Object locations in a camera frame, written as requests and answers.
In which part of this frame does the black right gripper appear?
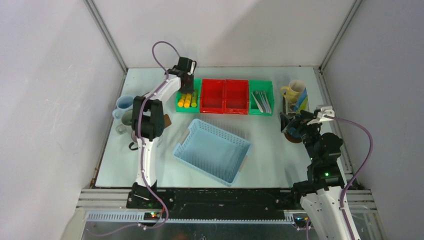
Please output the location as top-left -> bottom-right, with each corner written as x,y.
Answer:
278,109 -> 323,162

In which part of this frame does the dark blue ceramic mug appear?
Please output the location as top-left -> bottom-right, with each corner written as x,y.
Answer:
284,120 -> 302,140

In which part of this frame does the lime green toothpaste tube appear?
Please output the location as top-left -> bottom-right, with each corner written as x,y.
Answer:
296,95 -> 309,113

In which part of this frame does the green bin with toothpaste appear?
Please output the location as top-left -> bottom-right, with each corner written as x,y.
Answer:
175,78 -> 202,113

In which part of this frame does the clear glass rectangular container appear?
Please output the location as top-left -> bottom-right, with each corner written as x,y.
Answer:
282,95 -> 300,115

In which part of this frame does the blue toothpaste tube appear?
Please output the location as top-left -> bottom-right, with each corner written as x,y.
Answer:
294,88 -> 308,111

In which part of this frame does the yellow ceramic mug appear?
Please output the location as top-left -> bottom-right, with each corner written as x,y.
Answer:
280,79 -> 306,103

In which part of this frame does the red plastic bin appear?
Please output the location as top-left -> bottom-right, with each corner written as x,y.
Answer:
199,78 -> 250,115

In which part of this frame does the green bin with toothbrushes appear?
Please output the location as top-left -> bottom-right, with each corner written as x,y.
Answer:
248,80 -> 275,116

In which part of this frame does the glass jar with brown lid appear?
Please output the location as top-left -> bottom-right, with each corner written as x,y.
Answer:
163,114 -> 172,129

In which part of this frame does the light blue ceramic mug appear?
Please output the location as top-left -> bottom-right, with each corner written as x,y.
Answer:
112,95 -> 135,119

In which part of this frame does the grey ceramic mug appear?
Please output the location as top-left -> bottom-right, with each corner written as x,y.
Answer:
115,109 -> 133,135

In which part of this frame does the light blue plastic basket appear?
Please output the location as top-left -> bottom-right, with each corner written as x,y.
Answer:
172,118 -> 252,187

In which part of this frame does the pink ceramic mug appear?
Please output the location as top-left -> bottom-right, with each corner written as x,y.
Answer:
128,131 -> 139,151

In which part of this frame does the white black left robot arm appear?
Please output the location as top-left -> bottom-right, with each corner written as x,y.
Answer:
132,57 -> 197,208

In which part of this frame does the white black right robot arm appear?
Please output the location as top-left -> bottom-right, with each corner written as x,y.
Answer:
283,107 -> 361,240

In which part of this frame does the brown oval wooden tray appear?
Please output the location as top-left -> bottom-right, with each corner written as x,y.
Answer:
282,94 -> 307,144

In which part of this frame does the yellow toothpaste tube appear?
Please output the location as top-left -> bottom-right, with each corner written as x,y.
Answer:
183,93 -> 192,108
177,93 -> 186,108

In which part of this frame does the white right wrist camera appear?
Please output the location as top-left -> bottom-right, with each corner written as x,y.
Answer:
306,105 -> 335,125

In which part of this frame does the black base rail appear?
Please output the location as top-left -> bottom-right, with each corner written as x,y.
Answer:
126,187 -> 301,221

